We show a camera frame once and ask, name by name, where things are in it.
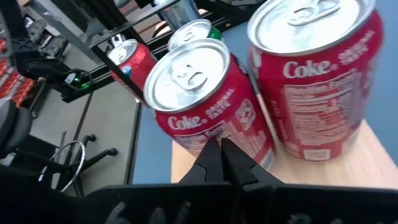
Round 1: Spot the red Coca-Cola can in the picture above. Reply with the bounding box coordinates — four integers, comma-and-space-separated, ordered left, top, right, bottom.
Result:
143, 37, 276, 171
247, 0, 385, 162

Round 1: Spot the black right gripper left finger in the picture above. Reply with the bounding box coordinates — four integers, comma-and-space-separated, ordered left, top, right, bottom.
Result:
178, 137, 224, 184

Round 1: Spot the wooden shelf black metal frame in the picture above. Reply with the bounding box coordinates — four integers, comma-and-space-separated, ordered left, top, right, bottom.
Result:
88, 0, 398, 190

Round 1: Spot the red Fanta can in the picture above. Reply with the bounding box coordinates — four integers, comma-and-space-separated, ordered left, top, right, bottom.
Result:
107, 39, 158, 103

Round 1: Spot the red storage rack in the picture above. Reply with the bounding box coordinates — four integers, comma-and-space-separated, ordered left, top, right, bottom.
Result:
0, 39, 37, 108

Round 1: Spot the black office chair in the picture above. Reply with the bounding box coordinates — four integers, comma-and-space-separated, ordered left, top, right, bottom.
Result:
0, 99, 119, 198

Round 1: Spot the green Sprite can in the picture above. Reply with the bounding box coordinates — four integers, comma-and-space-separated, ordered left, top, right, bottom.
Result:
167, 18, 223, 52

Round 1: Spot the black device with green light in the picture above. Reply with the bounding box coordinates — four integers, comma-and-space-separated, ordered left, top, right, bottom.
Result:
12, 37, 94, 103

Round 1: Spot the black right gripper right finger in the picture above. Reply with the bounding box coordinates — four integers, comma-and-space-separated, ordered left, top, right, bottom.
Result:
221, 138, 285, 187

